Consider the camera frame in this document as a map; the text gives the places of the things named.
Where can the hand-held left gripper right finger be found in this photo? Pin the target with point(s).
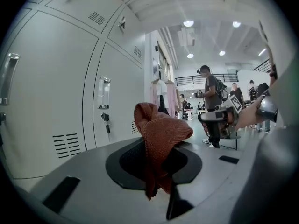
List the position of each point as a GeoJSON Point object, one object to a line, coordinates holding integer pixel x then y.
{"type": "Point", "coordinates": [215, 178]}

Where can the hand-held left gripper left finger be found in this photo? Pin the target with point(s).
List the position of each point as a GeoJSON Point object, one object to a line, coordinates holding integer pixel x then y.
{"type": "Point", "coordinates": [93, 171]}

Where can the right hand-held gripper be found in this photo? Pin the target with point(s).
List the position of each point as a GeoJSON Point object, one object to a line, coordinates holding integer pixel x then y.
{"type": "Point", "coordinates": [234, 104]}

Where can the orange knitted cloth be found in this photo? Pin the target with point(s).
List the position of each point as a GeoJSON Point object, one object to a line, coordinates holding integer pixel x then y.
{"type": "Point", "coordinates": [163, 134]}

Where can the grey metal locker door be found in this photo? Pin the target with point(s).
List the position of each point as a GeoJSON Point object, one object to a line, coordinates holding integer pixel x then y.
{"type": "Point", "coordinates": [123, 90]}

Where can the person's right forearm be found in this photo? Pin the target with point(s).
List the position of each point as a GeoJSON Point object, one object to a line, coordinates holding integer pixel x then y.
{"type": "Point", "coordinates": [247, 116]}

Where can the grey metal locker wall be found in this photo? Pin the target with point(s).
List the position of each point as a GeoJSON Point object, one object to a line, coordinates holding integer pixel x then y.
{"type": "Point", "coordinates": [46, 78]}

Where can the person's right hand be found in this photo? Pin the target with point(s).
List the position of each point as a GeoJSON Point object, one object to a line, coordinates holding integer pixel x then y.
{"type": "Point", "coordinates": [228, 118]}

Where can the thin black stand pole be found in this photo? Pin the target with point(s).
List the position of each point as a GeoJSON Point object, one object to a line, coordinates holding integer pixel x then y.
{"type": "Point", "coordinates": [236, 141]}

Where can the pink hanging garment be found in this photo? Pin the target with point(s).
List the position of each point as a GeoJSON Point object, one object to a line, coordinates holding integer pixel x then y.
{"type": "Point", "coordinates": [172, 99]}
{"type": "Point", "coordinates": [154, 94]}

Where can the black metal railing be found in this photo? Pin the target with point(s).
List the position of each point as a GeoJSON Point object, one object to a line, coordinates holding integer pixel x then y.
{"type": "Point", "coordinates": [187, 78]}
{"type": "Point", "coordinates": [261, 65]}

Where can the black tote bag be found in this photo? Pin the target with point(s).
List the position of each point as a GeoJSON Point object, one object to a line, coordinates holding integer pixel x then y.
{"type": "Point", "coordinates": [164, 106]}

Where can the person's white t-shirt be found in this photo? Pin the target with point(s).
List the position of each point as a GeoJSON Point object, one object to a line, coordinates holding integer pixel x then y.
{"type": "Point", "coordinates": [268, 171]}

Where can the key in locker lock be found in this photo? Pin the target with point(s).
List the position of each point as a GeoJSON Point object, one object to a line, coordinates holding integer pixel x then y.
{"type": "Point", "coordinates": [105, 117]}

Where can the white hanging t-shirt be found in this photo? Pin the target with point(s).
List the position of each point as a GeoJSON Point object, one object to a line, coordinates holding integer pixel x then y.
{"type": "Point", "coordinates": [161, 87]}

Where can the metal clothes rack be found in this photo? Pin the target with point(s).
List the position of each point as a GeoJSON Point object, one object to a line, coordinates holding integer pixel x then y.
{"type": "Point", "coordinates": [163, 78]}

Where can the round ceiling light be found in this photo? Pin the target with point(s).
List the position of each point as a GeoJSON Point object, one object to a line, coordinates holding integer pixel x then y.
{"type": "Point", "coordinates": [190, 55]}
{"type": "Point", "coordinates": [222, 53]}
{"type": "Point", "coordinates": [188, 23]}
{"type": "Point", "coordinates": [236, 24]}

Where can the dark-framed window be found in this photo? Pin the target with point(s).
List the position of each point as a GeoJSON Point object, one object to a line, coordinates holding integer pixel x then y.
{"type": "Point", "coordinates": [163, 59]}

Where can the strip ceiling light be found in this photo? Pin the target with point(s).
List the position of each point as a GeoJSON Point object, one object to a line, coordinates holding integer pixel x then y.
{"type": "Point", "coordinates": [262, 51]}

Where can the white hanging ceiling sign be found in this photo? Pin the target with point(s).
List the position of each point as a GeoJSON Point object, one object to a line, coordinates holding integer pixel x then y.
{"type": "Point", "coordinates": [186, 36]}

